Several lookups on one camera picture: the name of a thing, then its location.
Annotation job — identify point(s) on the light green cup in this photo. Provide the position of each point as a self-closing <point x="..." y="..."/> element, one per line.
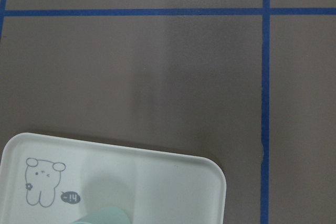
<point x="109" y="215"/>

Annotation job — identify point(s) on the cream rabbit tray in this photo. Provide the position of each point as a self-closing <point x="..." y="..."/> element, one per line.
<point x="48" y="179"/>

